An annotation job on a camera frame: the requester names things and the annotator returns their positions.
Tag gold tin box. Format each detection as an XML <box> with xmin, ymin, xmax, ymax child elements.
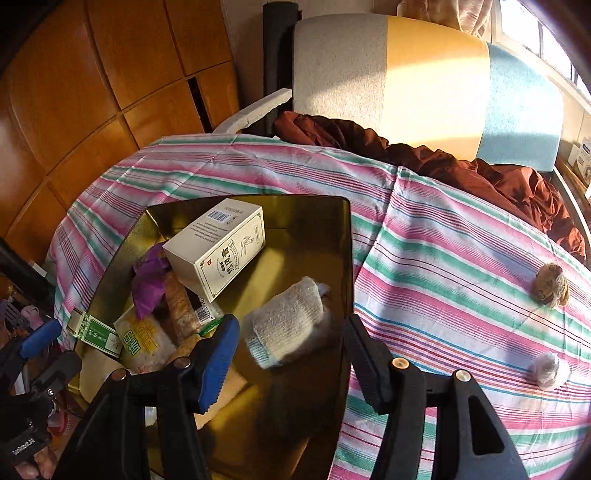
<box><xmin>65</xmin><ymin>195</ymin><xmax>356</xmax><ymax>480</ymax></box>

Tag green cracker packet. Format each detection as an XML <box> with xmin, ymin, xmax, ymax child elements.
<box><xmin>113</xmin><ymin>314</ymin><xmax>178</xmax><ymax>374</ymax></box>

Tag clear biscuit packet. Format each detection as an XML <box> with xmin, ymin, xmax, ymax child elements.
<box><xmin>161</xmin><ymin>272</ymin><xmax>225</xmax><ymax>344</ymax></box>

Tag white medicine box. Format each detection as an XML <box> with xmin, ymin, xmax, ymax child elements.
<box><xmin>163</xmin><ymin>198</ymin><xmax>267</xmax><ymax>304</ymax></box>

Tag striped bedsheet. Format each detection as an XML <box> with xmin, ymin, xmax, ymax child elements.
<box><xmin>46</xmin><ymin>134</ymin><xmax>591</xmax><ymax>480</ymax></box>

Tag purple plastic rack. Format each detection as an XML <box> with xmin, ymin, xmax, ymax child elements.
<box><xmin>0</xmin><ymin>299</ymin><xmax>38</xmax><ymax>333</ymax></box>

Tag white plastic wad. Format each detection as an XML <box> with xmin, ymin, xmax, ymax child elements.
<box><xmin>527</xmin><ymin>352</ymin><xmax>572</xmax><ymax>392</ymax></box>

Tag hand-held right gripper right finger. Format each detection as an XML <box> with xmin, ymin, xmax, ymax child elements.
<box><xmin>343</xmin><ymin>315</ymin><xmax>529</xmax><ymax>480</ymax></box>

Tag beige curtain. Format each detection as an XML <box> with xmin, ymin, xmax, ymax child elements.
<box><xmin>397</xmin><ymin>0</ymin><xmax>495</xmax><ymax>37</ymax></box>

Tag brown crumpled bag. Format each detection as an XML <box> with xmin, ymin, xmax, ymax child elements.
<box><xmin>530</xmin><ymin>263</ymin><xmax>570</xmax><ymax>308</ymax></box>

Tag wooden wardrobe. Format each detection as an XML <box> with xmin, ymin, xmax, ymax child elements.
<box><xmin>0</xmin><ymin>0</ymin><xmax>241</xmax><ymax>268</ymax></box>

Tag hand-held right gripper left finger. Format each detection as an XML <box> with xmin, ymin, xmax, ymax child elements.
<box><xmin>55</xmin><ymin>315</ymin><xmax>241</xmax><ymax>480</ymax></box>

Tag maroon blanket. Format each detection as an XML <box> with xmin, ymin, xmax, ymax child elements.
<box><xmin>273</xmin><ymin>111</ymin><xmax>587</xmax><ymax>264</ymax></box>

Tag person's left hand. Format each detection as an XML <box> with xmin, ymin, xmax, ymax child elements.
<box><xmin>14</xmin><ymin>445</ymin><xmax>58</xmax><ymax>480</ymax></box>

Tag grey knitted sock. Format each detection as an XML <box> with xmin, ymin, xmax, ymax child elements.
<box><xmin>243</xmin><ymin>276</ymin><xmax>335</xmax><ymax>370</ymax></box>

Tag small green white box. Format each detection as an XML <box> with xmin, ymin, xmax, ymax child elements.
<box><xmin>66</xmin><ymin>310</ymin><xmax>123</xmax><ymax>358</ymax></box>

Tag white boxes with blue print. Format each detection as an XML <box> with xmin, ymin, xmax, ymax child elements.
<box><xmin>567</xmin><ymin>142</ymin><xmax>591</xmax><ymax>188</ymax></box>

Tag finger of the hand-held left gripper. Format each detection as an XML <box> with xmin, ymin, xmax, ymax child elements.
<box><xmin>30</xmin><ymin>351</ymin><xmax>83</xmax><ymax>393</ymax></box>
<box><xmin>0</xmin><ymin>318</ymin><xmax>63</xmax><ymax>374</ymax></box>

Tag purple snack packet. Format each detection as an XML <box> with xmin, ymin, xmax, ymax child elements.
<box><xmin>131</xmin><ymin>242</ymin><xmax>174</xmax><ymax>320</ymax></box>

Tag window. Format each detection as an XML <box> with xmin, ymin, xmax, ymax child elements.
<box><xmin>492</xmin><ymin>0</ymin><xmax>591</xmax><ymax>100</ymax></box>

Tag white foam piece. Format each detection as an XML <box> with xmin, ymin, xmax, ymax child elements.
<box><xmin>213</xmin><ymin>89</ymin><xmax>294</xmax><ymax>134</ymax></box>

